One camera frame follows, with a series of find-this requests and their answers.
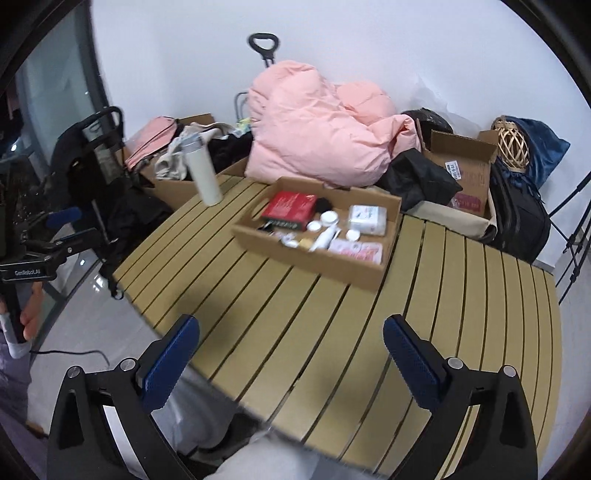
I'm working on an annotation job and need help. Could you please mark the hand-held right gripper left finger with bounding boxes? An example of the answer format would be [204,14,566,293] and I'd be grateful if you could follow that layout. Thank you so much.
[46,315,201,480]

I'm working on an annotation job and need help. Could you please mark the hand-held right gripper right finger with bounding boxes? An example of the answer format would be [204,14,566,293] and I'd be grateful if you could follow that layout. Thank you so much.
[382,314,539,480]

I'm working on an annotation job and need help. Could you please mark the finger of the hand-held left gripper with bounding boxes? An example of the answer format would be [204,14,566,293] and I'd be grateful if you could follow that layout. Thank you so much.
[21,230,103,261]
[21,207,83,232]

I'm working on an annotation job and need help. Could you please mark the pink sachet packet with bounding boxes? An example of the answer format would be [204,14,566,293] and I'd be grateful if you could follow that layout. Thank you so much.
[328,239,384,265]

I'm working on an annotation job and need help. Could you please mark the cardboard tray box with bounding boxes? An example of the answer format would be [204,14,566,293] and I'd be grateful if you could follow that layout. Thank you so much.
[231,176,402,291]

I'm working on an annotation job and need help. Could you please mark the white tube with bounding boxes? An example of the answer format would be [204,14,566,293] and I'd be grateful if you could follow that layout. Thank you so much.
[308,227,342,252]

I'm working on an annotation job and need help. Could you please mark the person's left forearm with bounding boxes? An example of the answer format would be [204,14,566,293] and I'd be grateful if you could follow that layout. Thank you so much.
[0,339,37,444]

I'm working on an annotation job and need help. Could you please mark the person's left hand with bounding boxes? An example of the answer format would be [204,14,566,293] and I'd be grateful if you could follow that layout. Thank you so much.
[18,281,45,343]

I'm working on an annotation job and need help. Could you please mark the black stroller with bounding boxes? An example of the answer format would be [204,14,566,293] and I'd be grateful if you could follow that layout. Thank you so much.
[46,106,174,301]

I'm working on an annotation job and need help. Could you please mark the person's grey shoe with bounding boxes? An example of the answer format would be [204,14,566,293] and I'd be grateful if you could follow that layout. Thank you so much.
[185,413,264,462]

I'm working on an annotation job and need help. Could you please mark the large cardboard box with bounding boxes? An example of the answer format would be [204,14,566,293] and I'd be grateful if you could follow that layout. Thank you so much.
[122,114,252,210]

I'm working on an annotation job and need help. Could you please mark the pink bag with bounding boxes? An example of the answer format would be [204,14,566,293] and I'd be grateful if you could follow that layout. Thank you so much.
[124,116,178,174]

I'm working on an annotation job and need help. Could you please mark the grey white clothes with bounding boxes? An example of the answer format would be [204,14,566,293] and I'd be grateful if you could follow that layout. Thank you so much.
[154,122,232,182]

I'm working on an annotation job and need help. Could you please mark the person's white trouser leg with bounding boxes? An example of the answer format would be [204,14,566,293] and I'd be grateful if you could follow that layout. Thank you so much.
[152,369,319,480]

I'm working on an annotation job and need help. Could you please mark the glass door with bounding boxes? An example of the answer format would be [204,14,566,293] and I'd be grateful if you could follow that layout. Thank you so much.
[14,4,114,195]

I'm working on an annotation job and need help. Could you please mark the white tumbler bottle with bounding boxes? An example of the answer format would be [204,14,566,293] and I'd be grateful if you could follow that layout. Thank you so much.
[180,134,223,207]

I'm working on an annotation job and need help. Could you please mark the beige tote bag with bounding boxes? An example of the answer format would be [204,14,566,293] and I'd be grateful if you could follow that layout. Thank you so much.
[406,203,498,243]

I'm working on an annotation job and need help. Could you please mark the black backpack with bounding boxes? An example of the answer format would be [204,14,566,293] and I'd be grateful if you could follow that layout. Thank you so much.
[489,161,551,264]

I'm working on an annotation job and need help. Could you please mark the black garment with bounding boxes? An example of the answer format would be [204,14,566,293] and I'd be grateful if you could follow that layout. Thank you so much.
[379,148,463,213]

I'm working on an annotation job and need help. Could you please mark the red box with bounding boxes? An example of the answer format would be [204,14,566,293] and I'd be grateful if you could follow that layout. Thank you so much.
[261,191,318,232]

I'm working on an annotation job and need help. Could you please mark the open cardboard box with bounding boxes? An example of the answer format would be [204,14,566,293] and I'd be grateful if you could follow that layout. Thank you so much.
[416,117,500,217]

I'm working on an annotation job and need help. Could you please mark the black tripod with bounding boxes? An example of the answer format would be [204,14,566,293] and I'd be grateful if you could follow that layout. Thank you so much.
[547,171,591,305]

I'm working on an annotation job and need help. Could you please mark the wicker basket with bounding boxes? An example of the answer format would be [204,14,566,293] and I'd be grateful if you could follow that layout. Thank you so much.
[490,115,529,174]

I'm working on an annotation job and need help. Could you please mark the black plastic bag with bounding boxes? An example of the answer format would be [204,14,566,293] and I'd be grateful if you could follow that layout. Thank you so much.
[401,108,454,148]

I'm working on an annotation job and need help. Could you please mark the pink down jacket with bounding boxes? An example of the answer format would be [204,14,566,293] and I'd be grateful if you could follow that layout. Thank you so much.
[245,60,422,189]

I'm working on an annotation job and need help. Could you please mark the blue bag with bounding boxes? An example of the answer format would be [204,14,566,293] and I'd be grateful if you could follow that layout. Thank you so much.
[501,116,571,190]

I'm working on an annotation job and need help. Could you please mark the clear plastic bag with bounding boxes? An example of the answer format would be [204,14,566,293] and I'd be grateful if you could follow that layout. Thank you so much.
[411,76,462,121]

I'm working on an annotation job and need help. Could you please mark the black cable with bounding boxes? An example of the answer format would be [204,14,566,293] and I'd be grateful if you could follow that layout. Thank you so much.
[30,348,110,366]

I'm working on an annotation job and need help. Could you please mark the metal cart frame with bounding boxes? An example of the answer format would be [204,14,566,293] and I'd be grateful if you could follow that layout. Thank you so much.
[233,91,252,123]

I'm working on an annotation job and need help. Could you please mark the black trolley handle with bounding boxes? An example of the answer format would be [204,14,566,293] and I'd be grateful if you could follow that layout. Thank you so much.
[248,32,280,70]

